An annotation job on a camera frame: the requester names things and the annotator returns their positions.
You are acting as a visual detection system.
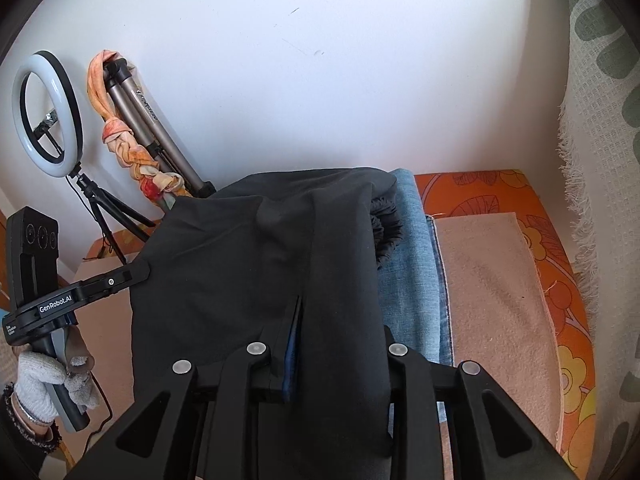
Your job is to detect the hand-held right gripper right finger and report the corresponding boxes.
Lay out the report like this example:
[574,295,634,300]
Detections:
[381,326,572,480]

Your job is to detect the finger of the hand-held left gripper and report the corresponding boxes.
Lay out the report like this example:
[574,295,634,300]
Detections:
[75,261,152,307]

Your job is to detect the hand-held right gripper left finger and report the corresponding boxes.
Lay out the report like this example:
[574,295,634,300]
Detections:
[65,294,304,480]

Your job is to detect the dark grey pants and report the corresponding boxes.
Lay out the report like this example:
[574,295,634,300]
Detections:
[129,166,405,480]

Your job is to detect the person's left forearm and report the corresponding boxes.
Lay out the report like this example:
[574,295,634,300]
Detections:
[0,382,64,476]

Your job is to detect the person's left hand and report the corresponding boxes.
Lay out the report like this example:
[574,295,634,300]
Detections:
[14,350,101,424]

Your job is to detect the black tripod stand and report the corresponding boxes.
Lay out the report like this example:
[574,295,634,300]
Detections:
[67,172,159,266]

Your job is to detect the folded blue jeans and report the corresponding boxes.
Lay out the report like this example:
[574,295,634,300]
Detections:
[375,167,457,426]

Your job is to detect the orange patterned scarf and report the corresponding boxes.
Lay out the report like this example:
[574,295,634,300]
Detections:
[86,50,197,211]

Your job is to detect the silver tripod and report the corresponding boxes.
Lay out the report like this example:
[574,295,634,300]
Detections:
[102,58,217,199]

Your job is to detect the orange floral mattress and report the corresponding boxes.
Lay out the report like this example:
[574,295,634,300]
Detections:
[82,169,599,466]

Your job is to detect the black ring light cable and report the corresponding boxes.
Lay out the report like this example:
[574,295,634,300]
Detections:
[75,177,114,261]

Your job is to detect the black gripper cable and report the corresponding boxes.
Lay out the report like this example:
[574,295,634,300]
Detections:
[80,372,115,461]

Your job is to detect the white ring light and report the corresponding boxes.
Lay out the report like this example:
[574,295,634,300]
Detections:
[12,51,84,180]

